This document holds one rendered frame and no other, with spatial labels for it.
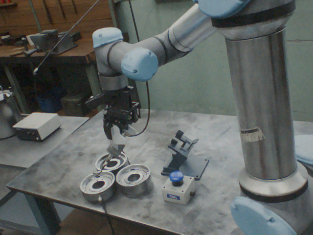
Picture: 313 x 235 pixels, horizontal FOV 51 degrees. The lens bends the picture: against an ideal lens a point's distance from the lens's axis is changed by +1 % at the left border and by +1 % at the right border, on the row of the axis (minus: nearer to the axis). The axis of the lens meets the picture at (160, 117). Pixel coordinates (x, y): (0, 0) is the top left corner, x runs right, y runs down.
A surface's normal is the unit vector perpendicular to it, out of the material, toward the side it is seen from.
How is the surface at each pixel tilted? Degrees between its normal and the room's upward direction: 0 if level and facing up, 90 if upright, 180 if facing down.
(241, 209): 97
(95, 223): 0
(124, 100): 91
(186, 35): 108
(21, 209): 0
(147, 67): 97
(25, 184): 0
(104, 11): 90
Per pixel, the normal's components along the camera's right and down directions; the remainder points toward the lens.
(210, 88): -0.46, 0.48
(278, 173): 0.00, 0.39
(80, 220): -0.18, -0.87
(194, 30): -0.54, 0.70
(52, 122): 0.90, 0.04
